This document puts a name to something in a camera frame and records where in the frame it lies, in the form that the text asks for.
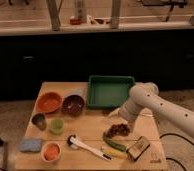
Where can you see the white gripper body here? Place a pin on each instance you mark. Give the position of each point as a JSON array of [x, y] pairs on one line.
[[129, 110]]

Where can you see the white dish brush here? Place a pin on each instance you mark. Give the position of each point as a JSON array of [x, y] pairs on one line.
[[76, 143]]

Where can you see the dark red grape bunch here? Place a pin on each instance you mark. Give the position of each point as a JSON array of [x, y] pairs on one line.
[[118, 130]]

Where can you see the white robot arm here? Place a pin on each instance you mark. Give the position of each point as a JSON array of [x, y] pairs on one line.
[[146, 95]]

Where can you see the green plastic cup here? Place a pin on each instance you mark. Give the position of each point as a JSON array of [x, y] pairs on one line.
[[56, 126]]

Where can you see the grey metal cup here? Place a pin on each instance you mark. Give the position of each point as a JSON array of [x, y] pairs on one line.
[[39, 121]]

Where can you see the white bowl orange inside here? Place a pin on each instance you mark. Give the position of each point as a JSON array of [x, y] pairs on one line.
[[51, 152]]

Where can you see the red object on shelf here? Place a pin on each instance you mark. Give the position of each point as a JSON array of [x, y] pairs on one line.
[[74, 21]]

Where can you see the green plastic tray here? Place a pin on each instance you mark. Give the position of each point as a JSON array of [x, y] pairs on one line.
[[107, 92]]

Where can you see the yellow banana toy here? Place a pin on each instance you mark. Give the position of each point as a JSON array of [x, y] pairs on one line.
[[113, 152]]

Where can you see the brown wooden block toy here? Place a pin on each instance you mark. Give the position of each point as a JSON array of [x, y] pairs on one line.
[[138, 148]]

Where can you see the green pepper toy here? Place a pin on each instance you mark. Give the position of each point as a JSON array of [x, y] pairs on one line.
[[113, 144]]

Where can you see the dark maroon bowl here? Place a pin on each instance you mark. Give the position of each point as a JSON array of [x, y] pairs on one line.
[[73, 105]]

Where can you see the blue sponge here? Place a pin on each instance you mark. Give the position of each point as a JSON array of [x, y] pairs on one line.
[[31, 145]]

